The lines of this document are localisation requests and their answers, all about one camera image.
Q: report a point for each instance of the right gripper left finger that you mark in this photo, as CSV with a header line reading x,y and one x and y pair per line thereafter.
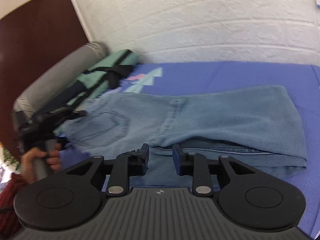
x,y
125,166

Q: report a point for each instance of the light blue denim jeans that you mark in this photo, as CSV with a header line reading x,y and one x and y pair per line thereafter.
x,y
259,126

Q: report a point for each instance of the purple patterned bed sheet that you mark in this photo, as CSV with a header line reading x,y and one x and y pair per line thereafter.
x,y
301,82

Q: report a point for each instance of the green pillow with black ribbon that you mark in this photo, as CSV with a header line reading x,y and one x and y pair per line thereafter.
x,y
94,81

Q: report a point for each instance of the grey bolster pillow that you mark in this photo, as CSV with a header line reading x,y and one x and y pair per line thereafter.
x,y
59,77

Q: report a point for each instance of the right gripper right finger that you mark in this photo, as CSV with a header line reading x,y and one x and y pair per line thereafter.
x,y
196,166

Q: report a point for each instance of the person's left hand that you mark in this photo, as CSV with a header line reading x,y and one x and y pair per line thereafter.
x,y
27,161

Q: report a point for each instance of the dark brown wooden headboard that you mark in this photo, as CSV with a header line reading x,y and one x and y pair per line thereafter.
x,y
34,37

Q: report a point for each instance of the dark red sleeve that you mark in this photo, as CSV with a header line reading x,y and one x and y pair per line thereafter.
x,y
10,224

